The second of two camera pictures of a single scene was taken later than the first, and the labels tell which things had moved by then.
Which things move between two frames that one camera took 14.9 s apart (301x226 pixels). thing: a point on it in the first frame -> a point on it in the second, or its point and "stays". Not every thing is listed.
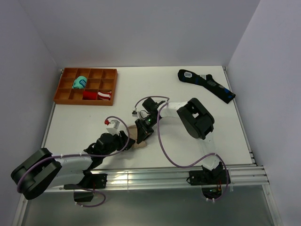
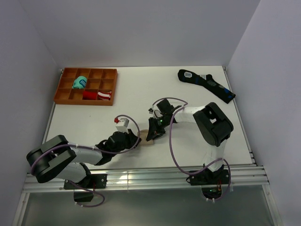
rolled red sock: (89, 95) stays
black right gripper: (143, 131) -> (154, 130)
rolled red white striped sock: (104, 96) stays
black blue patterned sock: (221, 92) stays
